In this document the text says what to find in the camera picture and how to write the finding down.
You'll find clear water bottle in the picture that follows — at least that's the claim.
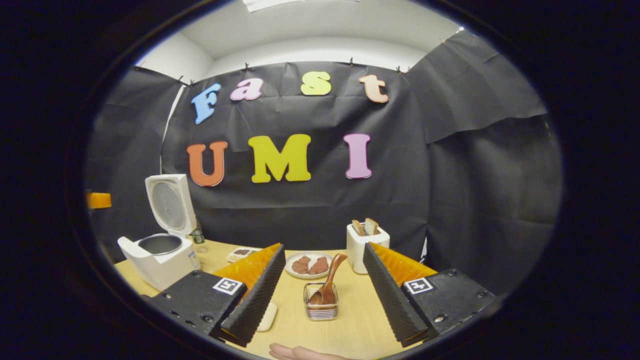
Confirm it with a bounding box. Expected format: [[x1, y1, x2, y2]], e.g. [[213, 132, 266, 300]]
[[191, 220, 207, 253]]

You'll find white rice cooker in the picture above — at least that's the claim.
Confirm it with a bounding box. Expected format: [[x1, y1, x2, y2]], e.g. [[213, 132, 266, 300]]
[[117, 173, 202, 292]]

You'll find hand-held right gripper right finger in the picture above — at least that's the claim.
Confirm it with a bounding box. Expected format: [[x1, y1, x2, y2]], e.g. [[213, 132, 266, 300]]
[[363, 241, 501, 348]]

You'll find white toaster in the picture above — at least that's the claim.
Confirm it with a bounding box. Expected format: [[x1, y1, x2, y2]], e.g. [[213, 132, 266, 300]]
[[346, 223, 391, 275]]

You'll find long ceiling light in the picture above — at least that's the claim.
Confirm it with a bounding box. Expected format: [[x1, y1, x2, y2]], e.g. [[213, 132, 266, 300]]
[[242, 0, 361, 13]]

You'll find clear rice container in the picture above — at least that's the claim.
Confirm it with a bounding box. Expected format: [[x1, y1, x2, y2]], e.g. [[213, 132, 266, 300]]
[[257, 301, 278, 332]]

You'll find white round plate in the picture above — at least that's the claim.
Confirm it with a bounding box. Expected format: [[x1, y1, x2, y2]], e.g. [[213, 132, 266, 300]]
[[284, 251, 334, 280]]

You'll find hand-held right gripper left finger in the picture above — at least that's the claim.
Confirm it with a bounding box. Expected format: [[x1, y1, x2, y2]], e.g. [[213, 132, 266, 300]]
[[150, 243, 287, 348]]

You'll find black backdrop cloth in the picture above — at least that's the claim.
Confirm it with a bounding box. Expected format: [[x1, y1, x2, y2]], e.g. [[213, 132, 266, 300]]
[[85, 29, 563, 296]]

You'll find metal wire chopstick holder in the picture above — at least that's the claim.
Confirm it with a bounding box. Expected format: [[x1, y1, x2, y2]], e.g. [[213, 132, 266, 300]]
[[303, 282, 340, 321]]

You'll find white divided bean dish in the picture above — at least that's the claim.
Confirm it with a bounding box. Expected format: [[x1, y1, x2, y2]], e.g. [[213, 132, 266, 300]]
[[226, 247, 263, 264]]

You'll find brown wooden spoon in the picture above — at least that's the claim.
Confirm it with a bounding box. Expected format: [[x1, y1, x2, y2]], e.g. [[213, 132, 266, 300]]
[[307, 253, 348, 307]]

